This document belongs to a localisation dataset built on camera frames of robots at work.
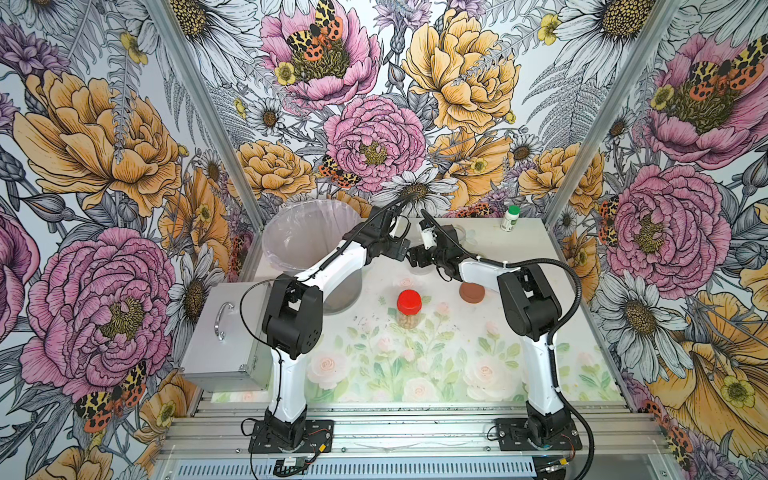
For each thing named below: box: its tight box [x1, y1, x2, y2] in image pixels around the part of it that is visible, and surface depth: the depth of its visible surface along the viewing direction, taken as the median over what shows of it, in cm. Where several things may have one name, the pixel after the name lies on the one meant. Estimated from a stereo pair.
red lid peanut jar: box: [396, 289, 423, 329], surface depth 89 cm
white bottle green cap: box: [500, 204, 521, 232], surface depth 118 cm
